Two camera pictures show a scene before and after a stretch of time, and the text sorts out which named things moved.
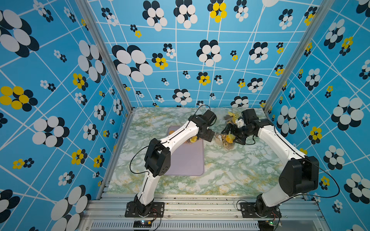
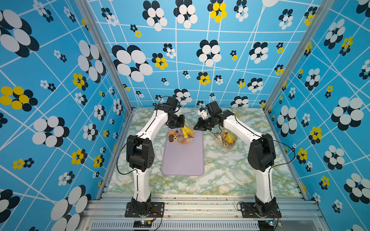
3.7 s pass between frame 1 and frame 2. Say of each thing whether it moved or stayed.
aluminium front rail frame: stayed
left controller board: stayed
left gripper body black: moved
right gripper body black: moved
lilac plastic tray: stayed
